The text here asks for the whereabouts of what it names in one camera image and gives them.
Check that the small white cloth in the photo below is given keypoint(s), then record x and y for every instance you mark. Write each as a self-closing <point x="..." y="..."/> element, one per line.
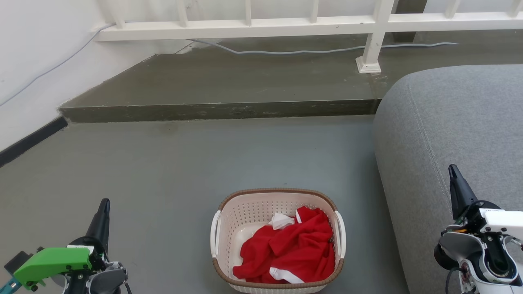
<point x="281" y="220"/>

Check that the grey fabric sofa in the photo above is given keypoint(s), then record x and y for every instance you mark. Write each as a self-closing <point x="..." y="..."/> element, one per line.
<point x="445" y="134"/>

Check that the red garment with white trim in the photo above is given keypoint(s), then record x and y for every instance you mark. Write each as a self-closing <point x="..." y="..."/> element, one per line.
<point x="294" y="249"/>

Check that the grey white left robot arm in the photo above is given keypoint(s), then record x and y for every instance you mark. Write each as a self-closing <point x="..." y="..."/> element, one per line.
<point x="104" y="279"/>

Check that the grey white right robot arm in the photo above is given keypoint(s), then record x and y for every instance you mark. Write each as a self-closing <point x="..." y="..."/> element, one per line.
<point x="474" y="253"/>

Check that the dark brown post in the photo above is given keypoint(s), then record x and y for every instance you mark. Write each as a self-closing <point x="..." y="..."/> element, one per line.
<point x="408" y="20"/>

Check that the black baseboard strip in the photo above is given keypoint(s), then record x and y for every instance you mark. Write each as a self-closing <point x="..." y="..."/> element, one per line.
<point x="32" y="139"/>

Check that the white wooden railing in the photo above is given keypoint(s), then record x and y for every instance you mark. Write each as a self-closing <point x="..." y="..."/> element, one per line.
<point x="261" y="27"/>

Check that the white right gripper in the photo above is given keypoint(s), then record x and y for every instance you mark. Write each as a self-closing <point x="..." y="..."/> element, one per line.
<point x="504" y="222"/>

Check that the cream laundry basket brown rim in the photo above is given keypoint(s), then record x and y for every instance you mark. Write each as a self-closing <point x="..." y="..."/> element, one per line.
<point x="237" y="216"/>

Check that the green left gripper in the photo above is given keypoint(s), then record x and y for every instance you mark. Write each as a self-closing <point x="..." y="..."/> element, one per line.
<point x="53" y="261"/>

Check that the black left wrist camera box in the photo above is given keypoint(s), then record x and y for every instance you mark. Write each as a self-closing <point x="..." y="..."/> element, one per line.
<point x="16" y="261"/>

